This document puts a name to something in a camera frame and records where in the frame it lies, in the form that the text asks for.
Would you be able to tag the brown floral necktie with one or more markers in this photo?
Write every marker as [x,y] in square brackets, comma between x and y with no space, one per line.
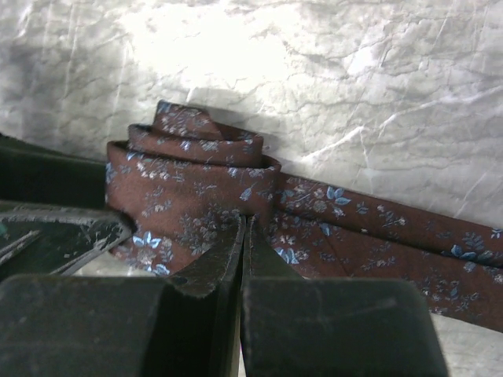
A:
[185,178]

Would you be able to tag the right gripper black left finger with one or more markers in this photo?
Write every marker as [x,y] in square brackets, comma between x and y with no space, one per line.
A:
[219,264]

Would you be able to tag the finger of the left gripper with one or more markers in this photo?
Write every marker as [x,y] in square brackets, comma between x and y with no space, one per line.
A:
[48,239]
[33,174]

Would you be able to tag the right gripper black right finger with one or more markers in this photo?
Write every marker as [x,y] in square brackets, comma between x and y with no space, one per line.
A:
[259,259]

